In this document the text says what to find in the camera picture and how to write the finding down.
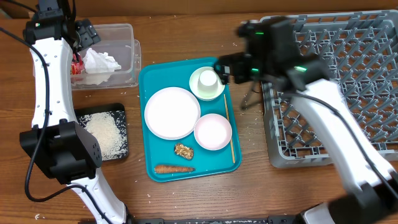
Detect red snack wrapper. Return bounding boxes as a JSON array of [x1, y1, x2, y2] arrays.
[[71, 53, 85, 75]]

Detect white napkin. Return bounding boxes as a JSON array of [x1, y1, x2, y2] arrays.
[[83, 48, 121, 85]]

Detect white plate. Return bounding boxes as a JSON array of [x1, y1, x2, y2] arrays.
[[144, 87, 201, 140]]

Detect pile of rice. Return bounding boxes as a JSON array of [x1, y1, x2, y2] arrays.
[[79, 111, 128, 161]]

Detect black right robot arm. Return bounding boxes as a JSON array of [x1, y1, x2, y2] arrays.
[[213, 16, 397, 223]]

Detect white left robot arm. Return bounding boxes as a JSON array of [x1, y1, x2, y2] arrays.
[[19, 3, 133, 223]]

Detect wooden chopstick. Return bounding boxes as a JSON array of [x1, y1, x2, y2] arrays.
[[223, 94, 236, 164]]

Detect clear plastic bin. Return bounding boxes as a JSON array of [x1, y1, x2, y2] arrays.
[[71, 24, 141, 90]]

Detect white paper cup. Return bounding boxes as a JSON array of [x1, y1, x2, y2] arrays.
[[198, 70, 218, 97]]

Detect pale green bowl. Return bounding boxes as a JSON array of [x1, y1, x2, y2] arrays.
[[189, 67, 225, 101]]

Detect pink white bowl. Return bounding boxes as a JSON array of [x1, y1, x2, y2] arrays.
[[193, 113, 230, 151]]

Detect teal plastic tray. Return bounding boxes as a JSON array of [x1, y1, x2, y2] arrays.
[[139, 57, 242, 182]]

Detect black tray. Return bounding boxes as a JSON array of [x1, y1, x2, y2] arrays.
[[73, 103, 130, 162]]

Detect brown food scrap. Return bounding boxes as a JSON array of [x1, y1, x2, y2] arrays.
[[174, 143, 194, 160]]

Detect grey dish rack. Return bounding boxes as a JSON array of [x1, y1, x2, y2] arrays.
[[262, 10, 397, 168]]

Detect orange carrot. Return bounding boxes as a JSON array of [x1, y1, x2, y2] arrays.
[[154, 165, 195, 174]]

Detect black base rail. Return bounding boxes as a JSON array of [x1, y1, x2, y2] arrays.
[[133, 215, 295, 224]]

